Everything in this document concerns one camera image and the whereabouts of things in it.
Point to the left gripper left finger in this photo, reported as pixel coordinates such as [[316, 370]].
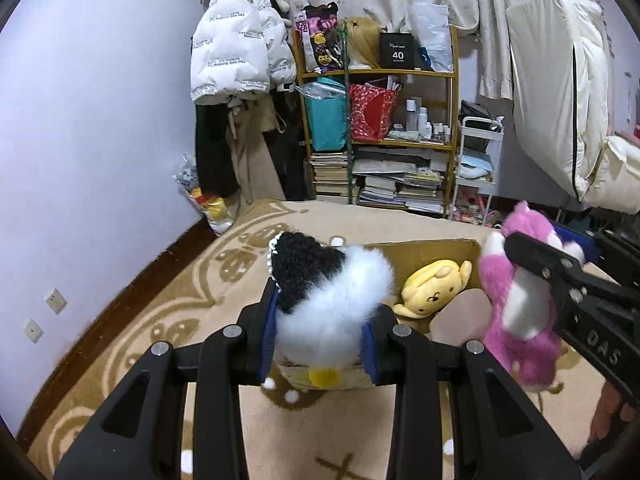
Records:
[[239, 354]]

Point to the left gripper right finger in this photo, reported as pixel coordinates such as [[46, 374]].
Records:
[[394, 354]]

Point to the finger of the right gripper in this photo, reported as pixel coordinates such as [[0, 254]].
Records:
[[585, 241]]

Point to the yellow duck plush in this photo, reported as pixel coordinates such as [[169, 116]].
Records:
[[432, 287]]

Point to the pink bear plush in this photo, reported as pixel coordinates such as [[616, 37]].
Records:
[[520, 333]]

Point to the black white fluffy plush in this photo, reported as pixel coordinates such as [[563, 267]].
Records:
[[325, 297]]

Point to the person's right hand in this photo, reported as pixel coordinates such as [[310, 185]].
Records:
[[610, 408]]

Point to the cardboard box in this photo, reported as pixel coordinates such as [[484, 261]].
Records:
[[326, 296]]

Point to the beige patterned carpet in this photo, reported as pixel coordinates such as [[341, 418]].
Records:
[[132, 415]]

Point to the plastic bag with toys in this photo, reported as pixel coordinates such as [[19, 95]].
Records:
[[212, 207]]

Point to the white rolling cart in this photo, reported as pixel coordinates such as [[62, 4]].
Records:
[[476, 170]]

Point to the beige coat hanging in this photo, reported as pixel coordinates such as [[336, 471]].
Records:
[[252, 162]]

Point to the stack of books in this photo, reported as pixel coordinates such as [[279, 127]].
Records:
[[330, 177]]

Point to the white folded mattress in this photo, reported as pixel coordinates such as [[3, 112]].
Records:
[[561, 92]]

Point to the red patterned bag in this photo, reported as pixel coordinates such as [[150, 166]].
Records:
[[371, 109]]

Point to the wooden bookshelf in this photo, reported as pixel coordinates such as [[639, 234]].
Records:
[[412, 168]]

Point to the teal bag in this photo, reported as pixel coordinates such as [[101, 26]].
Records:
[[325, 101]]

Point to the black box with 40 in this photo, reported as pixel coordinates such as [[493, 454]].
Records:
[[397, 51]]

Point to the white puffer jacket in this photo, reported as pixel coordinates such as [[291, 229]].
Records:
[[240, 51]]

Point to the blonde wig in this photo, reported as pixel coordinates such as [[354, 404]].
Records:
[[363, 42]]

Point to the wall socket upper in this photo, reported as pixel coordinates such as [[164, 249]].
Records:
[[56, 301]]

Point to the wall socket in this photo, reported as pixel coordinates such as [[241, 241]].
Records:
[[33, 331], [56, 301]]

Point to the wall socket lower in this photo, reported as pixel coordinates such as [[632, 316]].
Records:
[[33, 331]]

